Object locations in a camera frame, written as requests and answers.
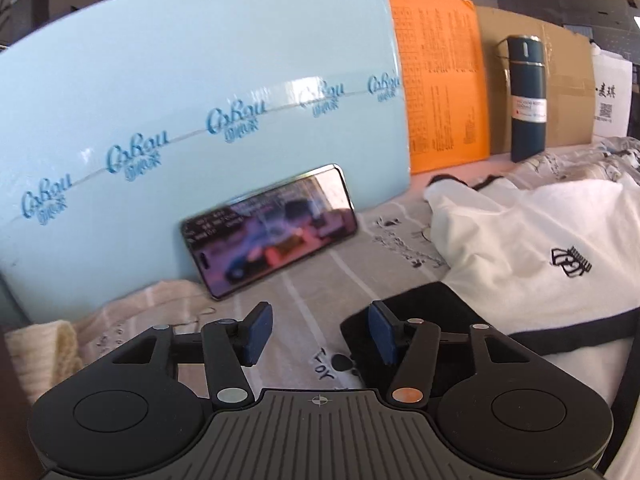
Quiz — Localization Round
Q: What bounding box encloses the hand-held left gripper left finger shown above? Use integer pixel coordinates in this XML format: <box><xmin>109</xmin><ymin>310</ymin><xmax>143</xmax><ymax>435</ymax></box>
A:
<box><xmin>100</xmin><ymin>301</ymin><xmax>274</xmax><ymax>409</ymax></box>

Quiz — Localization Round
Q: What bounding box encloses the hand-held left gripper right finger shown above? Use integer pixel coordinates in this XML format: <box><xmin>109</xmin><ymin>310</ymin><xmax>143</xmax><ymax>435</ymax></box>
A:
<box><xmin>366</xmin><ymin>300</ymin><xmax>536</xmax><ymax>407</ymax></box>

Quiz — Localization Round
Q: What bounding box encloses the white sweatshirt black trim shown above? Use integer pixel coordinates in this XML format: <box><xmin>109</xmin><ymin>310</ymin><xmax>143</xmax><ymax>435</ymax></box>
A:
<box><xmin>340</xmin><ymin>172</ymin><xmax>640</xmax><ymax>476</ymax></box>

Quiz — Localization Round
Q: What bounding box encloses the printed bed sheet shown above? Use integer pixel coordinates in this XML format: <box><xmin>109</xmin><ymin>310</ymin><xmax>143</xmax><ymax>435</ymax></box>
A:
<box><xmin>75</xmin><ymin>140</ymin><xmax>640</xmax><ymax>480</ymax></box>

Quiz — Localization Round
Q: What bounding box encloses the black smartphone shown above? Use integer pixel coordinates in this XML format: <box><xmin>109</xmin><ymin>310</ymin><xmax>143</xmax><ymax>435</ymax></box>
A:
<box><xmin>180</xmin><ymin>163</ymin><xmax>360</xmax><ymax>302</ymax></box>

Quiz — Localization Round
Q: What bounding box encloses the beige printed cloth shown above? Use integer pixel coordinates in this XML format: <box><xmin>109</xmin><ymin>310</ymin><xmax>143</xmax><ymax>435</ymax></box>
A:
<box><xmin>75</xmin><ymin>280</ymin><xmax>216</xmax><ymax>361</ymax></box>

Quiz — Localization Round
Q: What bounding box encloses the cream knitted garment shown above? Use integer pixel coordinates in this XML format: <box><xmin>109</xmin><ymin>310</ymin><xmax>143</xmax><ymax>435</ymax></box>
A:
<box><xmin>5</xmin><ymin>320</ymin><xmax>83</xmax><ymax>386</ymax></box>

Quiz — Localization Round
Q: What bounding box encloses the orange box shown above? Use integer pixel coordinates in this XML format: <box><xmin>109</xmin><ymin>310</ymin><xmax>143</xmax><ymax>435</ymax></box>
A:
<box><xmin>387</xmin><ymin>0</ymin><xmax>492</xmax><ymax>176</ymax></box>

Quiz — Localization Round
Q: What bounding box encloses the light blue printed box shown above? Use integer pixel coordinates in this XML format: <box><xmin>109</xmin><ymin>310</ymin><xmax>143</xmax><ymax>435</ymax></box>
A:
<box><xmin>0</xmin><ymin>0</ymin><xmax>412</xmax><ymax>326</ymax></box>

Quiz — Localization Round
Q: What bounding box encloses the dark blue vacuum bottle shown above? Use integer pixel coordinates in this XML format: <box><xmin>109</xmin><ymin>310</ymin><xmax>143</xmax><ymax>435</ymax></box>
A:
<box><xmin>497</xmin><ymin>35</ymin><xmax>549</xmax><ymax>162</ymax></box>

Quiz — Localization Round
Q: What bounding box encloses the brown cardboard box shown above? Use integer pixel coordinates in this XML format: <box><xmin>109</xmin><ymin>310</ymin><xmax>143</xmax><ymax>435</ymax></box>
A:
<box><xmin>474</xmin><ymin>5</ymin><xmax>608</xmax><ymax>156</ymax></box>

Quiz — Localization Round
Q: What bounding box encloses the white paper bag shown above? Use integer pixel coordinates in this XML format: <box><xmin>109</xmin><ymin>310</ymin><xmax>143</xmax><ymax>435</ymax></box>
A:
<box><xmin>590</xmin><ymin>42</ymin><xmax>632</xmax><ymax>138</ymax></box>

